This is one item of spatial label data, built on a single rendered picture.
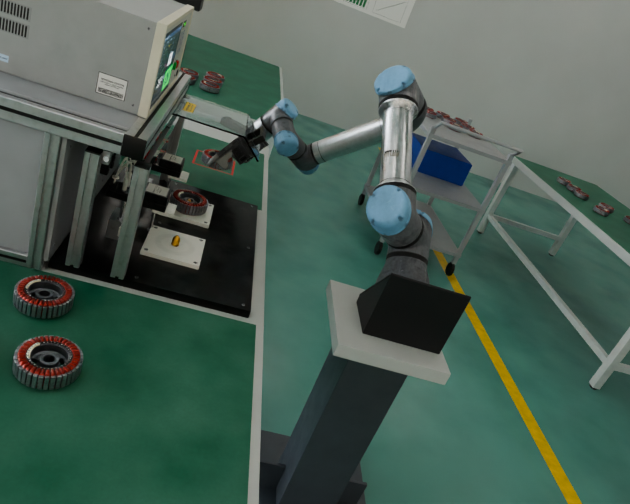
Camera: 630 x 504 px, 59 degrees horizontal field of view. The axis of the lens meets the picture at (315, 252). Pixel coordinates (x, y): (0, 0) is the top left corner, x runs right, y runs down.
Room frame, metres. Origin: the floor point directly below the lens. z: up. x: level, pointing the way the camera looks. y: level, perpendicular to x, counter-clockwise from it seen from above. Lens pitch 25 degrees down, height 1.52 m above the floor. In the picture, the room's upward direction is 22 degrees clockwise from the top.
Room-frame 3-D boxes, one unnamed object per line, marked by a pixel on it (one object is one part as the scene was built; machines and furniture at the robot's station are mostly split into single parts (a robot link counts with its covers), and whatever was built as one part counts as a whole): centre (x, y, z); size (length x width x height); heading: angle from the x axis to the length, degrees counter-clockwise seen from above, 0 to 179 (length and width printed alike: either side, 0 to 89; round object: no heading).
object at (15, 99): (1.32, 0.69, 1.09); 0.68 x 0.44 x 0.05; 14
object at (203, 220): (1.51, 0.41, 0.78); 0.15 x 0.15 x 0.01; 14
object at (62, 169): (1.33, 0.63, 0.92); 0.66 x 0.01 x 0.30; 14
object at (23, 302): (0.90, 0.48, 0.77); 0.11 x 0.11 x 0.04
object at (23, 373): (0.74, 0.37, 0.77); 0.11 x 0.11 x 0.04
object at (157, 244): (1.27, 0.35, 0.78); 0.15 x 0.15 x 0.01; 14
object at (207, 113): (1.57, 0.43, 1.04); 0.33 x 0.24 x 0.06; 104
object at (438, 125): (4.02, -0.57, 0.51); 1.01 x 0.60 x 1.01; 14
